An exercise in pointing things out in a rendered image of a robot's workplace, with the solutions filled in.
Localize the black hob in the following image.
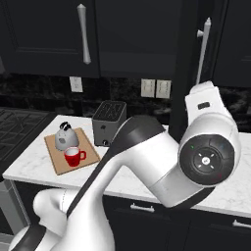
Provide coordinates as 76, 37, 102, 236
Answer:
0, 107, 57, 173

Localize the white wall socket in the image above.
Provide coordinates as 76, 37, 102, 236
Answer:
69, 75, 84, 94

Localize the brown wooden tray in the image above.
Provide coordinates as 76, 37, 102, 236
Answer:
43, 126, 102, 176

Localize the silver drawer handle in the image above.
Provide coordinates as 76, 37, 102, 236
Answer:
129, 202, 156, 214
231, 219, 251, 229

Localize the silver cabinet door handle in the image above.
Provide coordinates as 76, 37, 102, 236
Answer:
195, 17, 213, 86
76, 3, 92, 66

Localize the grey toaster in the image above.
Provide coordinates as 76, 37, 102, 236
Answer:
91, 99, 127, 148

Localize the white wall switch plate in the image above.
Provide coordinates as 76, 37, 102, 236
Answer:
155, 78, 173, 100
140, 77, 157, 99

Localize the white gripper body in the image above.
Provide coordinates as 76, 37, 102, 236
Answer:
189, 80, 220, 99

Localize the black cabinet door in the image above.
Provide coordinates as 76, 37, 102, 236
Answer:
170, 0, 217, 140
211, 0, 251, 89
0, 0, 101, 79
94, 0, 184, 80

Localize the grey kettle with black handle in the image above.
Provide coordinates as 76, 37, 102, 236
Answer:
54, 121, 80, 152

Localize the black drawer front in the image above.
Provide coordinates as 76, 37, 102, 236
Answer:
188, 209, 251, 251
102, 195, 192, 251

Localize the grey oven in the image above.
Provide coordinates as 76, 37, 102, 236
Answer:
0, 178, 33, 236

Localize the red mug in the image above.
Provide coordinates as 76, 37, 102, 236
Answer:
63, 146, 88, 169

